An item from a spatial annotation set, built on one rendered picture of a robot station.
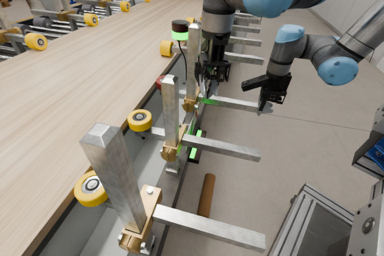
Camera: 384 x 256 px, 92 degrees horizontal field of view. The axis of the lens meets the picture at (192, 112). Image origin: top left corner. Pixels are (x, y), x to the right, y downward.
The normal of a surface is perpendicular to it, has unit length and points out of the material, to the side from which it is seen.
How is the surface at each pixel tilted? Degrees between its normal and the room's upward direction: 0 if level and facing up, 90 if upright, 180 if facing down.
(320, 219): 0
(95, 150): 90
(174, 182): 0
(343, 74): 90
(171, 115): 90
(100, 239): 0
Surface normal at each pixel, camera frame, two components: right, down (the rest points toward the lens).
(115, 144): 0.97, 0.19
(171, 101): -0.24, 0.62
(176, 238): 0.04, -0.76
